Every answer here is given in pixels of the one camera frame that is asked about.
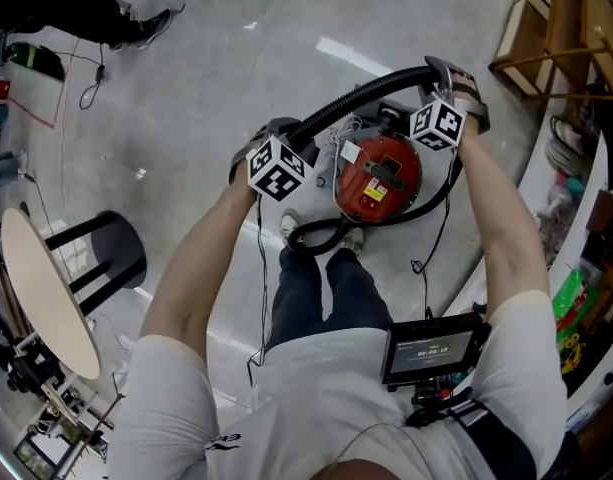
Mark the person's left white shoe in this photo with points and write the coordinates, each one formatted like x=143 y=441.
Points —
x=288 y=223

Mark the person's left forearm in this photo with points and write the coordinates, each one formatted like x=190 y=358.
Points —
x=201 y=268

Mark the sunflower pot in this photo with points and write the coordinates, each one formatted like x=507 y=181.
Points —
x=572 y=353

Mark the person's right white shoe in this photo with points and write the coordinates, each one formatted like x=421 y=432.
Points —
x=355 y=240

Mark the person's left hand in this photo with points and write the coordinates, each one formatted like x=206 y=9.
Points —
x=238 y=163

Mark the white metal shelving rack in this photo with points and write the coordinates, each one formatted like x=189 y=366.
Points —
x=533 y=183

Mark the green plastic bag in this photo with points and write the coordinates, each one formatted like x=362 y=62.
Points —
x=573 y=298

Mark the round beige table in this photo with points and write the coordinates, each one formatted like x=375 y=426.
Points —
x=46 y=288

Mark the brown metal stand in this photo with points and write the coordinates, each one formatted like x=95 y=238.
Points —
x=93 y=436

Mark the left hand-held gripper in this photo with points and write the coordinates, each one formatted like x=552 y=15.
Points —
x=278 y=168

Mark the black board green stripe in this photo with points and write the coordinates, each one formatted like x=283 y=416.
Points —
x=36 y=60

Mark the person's white shoe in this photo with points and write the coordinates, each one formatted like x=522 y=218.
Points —
x=355 y=240
x=288 y=223

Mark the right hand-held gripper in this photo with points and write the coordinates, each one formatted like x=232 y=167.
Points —
x=438 y=123

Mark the person's right hand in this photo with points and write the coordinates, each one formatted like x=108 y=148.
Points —
x=471 y=100

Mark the black screen device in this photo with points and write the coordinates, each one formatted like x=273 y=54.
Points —
x=431 y=350

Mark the person's navy trousers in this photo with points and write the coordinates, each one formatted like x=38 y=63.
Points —
x=306 y=298

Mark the person's white shirt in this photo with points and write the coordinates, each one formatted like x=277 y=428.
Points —
x=311 y=393

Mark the red teal vacuum cleaner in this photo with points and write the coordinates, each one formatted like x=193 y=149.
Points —
x=376 y=178

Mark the wooden chair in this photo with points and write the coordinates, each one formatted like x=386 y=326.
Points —
x=566 y=23

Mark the person's right forearm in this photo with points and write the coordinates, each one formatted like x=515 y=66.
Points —
x=501 y=228

